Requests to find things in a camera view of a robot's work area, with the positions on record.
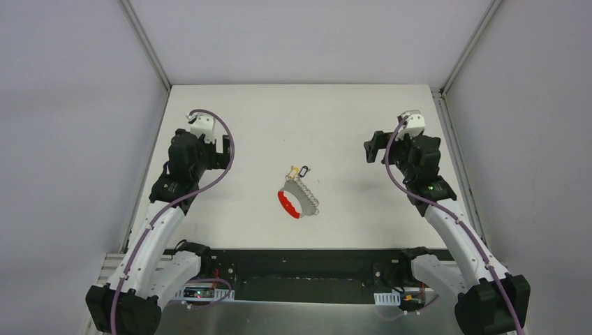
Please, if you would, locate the yellow tagged key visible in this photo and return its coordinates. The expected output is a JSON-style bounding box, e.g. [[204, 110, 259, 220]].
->
[[286, 166, 300, 181]]

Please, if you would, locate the black tagged key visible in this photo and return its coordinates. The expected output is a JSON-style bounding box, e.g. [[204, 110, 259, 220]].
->
[[298, 165, 310, 178]]

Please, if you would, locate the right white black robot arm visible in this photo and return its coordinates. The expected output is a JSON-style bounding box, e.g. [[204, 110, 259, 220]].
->
[[364, 131, 531, 334]]

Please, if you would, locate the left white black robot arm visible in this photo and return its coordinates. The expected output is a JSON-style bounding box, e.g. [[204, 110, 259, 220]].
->
[[85, 129, 235, 334]]

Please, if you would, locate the left controller board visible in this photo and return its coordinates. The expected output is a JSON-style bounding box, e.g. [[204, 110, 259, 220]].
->
[[183, 287, 216, 301]]

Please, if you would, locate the controller board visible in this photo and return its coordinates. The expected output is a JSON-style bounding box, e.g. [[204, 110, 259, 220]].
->
[[183, 287, 216, 301], [399, 292, 425, 311]]

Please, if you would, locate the right controller board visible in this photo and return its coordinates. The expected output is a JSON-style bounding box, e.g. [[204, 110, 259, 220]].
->
[[399, 292, 425, 311]]

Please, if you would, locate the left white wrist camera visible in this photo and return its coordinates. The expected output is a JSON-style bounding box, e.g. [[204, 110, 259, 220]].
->
[[186, 112, 216, 144]]

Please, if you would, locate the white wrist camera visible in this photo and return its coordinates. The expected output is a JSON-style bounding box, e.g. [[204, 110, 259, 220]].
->
[[395, 110, 425, 141], [186, 112, 216, 144]]

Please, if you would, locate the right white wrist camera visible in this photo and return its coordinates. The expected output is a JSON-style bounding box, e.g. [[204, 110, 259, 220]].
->
[[395, 110, 425, 141]]

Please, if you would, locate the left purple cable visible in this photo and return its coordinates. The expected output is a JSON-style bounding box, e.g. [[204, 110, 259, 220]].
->
[[110, 109, 236, 335]]

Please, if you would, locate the purple cable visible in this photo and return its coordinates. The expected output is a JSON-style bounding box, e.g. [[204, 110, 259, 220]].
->
[[110, 109, 236, 335], [383, 114, 526, 335]]

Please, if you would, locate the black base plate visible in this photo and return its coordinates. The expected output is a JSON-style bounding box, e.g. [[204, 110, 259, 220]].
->
[[197, 248, 422, 304]]

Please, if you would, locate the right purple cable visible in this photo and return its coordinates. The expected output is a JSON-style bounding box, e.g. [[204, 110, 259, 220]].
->
[[383, 114, 526, 335]]

